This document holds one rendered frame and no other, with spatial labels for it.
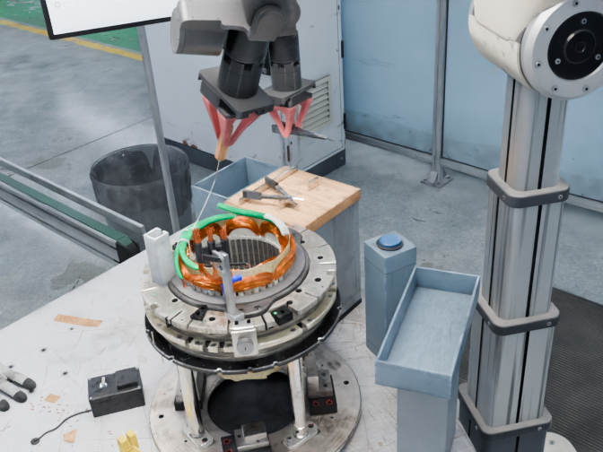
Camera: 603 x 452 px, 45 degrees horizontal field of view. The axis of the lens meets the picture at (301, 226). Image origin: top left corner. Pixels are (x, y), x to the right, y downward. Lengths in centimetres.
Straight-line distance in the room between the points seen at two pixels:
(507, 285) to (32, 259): 261
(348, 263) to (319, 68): 220
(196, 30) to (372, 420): 76
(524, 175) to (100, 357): 92
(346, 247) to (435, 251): 176
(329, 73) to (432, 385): 280
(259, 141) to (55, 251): 111
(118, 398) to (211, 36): 75
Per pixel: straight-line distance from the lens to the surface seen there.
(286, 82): 138
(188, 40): 94
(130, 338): 161
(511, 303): 134
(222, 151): 108
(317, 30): 358
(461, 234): 336
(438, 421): 120
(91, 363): 157
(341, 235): 147
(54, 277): 338
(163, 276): 117
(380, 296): 137
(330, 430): 131
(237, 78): 99
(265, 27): 91
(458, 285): 123
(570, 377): 266
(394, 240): 133
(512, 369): 144
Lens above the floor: 175
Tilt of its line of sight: 31 degrees down
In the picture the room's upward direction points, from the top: 4 degrees counter-clockwise
